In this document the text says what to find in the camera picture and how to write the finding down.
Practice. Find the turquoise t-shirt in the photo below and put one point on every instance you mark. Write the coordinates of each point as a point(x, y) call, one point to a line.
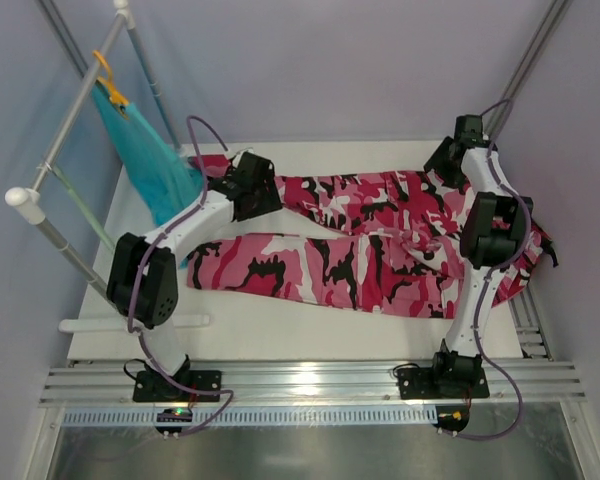
point(159, 175)

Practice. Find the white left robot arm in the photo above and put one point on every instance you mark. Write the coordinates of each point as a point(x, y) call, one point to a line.
point(143, 284)

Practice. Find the aluminium frame rail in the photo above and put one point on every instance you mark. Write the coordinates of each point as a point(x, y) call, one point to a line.
point(260, 383)

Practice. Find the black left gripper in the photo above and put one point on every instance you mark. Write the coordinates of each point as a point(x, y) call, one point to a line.
point(222, 185)

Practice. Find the pink camouflage trousers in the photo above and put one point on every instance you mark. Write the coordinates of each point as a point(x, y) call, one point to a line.
point(394, 247)

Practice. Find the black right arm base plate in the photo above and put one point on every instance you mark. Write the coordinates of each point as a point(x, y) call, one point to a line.
point(424, 383)

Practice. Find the clear green hanger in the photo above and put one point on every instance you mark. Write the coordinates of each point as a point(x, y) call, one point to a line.
point(84, 209)

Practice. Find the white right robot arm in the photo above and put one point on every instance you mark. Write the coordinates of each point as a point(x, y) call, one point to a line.
point(494, 236)

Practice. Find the orange plastic hanger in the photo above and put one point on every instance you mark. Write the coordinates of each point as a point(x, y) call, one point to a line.
point(114, 96)

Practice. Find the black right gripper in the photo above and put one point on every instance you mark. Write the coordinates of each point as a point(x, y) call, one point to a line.
point(439, 163)

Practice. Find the grey slotted cable duct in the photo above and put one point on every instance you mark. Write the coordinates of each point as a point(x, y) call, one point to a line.
point(251, 416)

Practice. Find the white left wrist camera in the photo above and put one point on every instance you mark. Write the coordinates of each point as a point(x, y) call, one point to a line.
point(237, 154)

